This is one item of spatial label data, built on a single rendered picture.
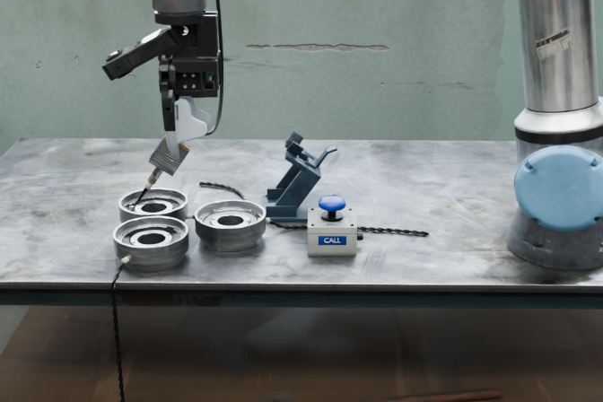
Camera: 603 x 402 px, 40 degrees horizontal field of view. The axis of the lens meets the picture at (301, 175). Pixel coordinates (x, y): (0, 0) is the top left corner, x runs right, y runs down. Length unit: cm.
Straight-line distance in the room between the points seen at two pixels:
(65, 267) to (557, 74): 70
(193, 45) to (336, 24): 162
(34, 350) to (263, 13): 158
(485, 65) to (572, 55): 186
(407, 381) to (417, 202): 29
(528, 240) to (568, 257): 6
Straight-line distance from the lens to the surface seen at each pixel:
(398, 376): 140
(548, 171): 103
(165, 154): 124
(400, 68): 283
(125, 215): 128
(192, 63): 117
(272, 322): 153
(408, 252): 122
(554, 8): 101
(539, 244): 123
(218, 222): 126
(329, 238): 119
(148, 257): 116
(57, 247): 128
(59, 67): 293
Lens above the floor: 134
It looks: 21 degrees down
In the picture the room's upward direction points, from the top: straight up
